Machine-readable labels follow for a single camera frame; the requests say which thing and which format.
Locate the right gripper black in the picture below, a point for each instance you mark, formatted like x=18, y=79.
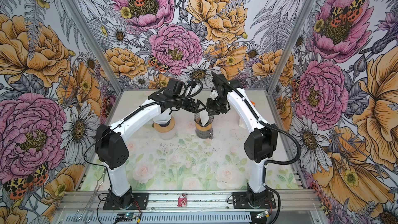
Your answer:
x=212, y=111

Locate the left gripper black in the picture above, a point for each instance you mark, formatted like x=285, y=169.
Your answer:
x=192, y=102

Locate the grey ribbed glass dripper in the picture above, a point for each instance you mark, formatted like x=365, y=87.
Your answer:
x=198, y=124

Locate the wooden dripper ring stand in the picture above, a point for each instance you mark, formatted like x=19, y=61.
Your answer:
x=165, y=128

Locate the white paper coffee filter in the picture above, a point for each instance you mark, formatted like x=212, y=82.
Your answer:
x=163, y=119

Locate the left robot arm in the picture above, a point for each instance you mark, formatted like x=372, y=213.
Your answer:
x=111, y=147

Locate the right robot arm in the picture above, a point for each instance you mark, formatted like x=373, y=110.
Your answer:
x=261, y=140

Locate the pink small figurine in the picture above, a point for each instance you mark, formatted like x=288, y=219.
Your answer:
x=182, y=201

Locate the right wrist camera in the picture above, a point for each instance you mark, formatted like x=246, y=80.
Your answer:
x=214, y=94

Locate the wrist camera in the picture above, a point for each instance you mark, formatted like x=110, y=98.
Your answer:
x=214, y=94
x=174, y=87

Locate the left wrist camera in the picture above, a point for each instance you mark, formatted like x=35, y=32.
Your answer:
x=174, y=87

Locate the clear glass carafe wooden handle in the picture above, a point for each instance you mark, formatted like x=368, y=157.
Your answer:
x=168, y=135

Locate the aluminium front rail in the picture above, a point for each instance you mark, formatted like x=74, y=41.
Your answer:
x=298, y=206

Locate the aluminium corner post right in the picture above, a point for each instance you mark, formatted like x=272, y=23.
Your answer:
x=295, y=32

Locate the aluminium corner post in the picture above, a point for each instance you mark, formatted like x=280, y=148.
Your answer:
x=81, y=23
x=295, y=32

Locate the aluminium corner post left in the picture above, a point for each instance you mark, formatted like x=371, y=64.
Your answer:
x=81, y=23

